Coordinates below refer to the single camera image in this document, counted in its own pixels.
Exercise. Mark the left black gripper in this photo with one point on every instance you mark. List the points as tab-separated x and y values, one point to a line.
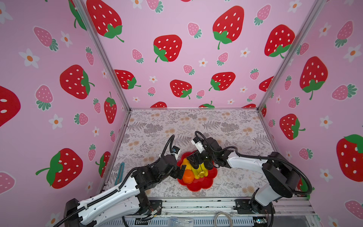
180	174

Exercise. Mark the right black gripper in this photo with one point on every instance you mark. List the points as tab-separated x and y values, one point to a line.
200	158

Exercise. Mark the orange tangerine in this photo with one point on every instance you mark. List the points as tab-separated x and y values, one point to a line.
188	176

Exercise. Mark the yellow banana bunch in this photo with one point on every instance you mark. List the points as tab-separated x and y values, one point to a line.
198	173

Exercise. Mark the dark avocado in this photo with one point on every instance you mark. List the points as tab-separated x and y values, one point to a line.
208	164

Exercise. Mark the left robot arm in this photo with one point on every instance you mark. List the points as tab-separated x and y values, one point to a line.
126	198

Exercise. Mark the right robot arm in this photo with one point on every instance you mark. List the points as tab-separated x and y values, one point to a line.
284	179

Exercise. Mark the red flower-shaped bowl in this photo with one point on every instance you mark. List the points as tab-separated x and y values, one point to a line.
198	184

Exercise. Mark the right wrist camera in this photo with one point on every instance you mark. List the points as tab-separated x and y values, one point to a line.
198	144

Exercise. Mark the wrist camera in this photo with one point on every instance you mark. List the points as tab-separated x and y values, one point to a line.
198	144
175	151

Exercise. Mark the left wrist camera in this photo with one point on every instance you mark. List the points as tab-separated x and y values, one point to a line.
175	151

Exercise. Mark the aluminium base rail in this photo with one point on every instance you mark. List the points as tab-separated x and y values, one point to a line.
193	207

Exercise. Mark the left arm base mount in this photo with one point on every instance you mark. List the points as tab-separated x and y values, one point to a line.
154	207

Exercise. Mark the teal tool at wall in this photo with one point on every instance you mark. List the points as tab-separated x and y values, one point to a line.
119	176

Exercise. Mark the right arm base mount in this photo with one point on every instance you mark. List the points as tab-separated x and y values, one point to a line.
245	206

